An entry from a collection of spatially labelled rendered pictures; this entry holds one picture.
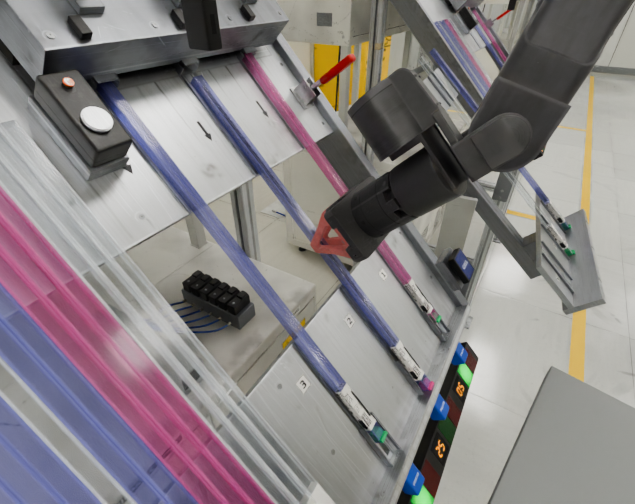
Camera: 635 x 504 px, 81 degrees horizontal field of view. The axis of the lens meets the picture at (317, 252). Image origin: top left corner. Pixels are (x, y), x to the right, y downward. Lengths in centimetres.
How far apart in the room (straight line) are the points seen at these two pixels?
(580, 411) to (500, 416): 71
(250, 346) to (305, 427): 34
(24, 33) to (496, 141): 38
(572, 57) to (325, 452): 41
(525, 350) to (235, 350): 127
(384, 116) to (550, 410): 59
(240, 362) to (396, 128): 52
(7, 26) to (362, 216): 35
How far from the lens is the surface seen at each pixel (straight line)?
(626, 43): 801
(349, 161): 64
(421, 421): 53
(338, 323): 48
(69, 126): 39
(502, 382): 159
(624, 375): 185
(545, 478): 71
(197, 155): 46
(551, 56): 34
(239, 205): 88
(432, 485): 59
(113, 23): 44
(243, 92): 56
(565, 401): 81
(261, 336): 75
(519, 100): 34
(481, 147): 33
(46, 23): 42
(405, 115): 36
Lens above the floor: 118
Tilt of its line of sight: 36 degrees down
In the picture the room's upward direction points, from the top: straight up
